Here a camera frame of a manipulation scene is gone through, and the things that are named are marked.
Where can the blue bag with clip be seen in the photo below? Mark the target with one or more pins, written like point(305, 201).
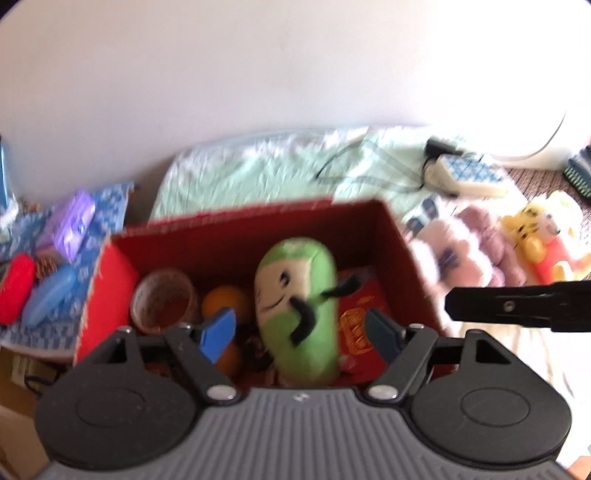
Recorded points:
point(9, 204)

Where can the white bunny plush toy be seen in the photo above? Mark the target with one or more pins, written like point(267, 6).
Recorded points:
point(435, 288)

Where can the green avocado plush toy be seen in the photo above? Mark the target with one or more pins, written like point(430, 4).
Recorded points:
point(297, 322)

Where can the mauve teddy bear plush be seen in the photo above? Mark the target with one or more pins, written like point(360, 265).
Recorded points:
point(507, 272)

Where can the light green bed sheet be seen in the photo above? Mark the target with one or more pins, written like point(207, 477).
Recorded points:
point(350, 164)

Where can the red packet in box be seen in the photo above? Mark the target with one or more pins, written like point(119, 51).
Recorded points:
point(362, 363)

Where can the white fluffy plush toy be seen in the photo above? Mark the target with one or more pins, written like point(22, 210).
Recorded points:
point(456, 248)

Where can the orange fruit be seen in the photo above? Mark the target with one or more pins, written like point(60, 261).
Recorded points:
point(227, 296)

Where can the red cardboard box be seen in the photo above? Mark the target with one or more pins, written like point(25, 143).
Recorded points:
point(225, 247)

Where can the purple tissue pack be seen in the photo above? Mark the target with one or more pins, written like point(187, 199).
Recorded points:
point(66, 228)

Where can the yellow tiger plush toy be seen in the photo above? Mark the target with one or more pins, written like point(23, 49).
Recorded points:
point(546, 236)

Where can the red glasses case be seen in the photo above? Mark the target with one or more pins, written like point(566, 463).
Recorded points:
point(16, 286)

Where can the brown cardboard box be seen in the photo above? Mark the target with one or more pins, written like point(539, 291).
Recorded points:
point(22, 455)

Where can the blue patterned cloth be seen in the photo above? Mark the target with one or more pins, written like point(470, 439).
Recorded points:
point(50, 321)

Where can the white blue power strip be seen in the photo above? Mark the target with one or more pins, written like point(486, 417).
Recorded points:
point(467, 176)

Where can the patterned brown table cloth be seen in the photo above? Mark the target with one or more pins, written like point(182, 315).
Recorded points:
point(535, 182)

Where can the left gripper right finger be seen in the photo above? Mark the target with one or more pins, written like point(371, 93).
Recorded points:
point(406, 352)

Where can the stack of folded clothes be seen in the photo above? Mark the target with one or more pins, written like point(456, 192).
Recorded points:
point(578, 173)

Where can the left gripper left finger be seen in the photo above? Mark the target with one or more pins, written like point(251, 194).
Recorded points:
point(196, 349)

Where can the black power adapter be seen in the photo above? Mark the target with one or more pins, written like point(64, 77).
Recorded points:
point(436, 147)

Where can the blue glasses case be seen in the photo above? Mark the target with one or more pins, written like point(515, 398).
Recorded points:
point(47, 296)

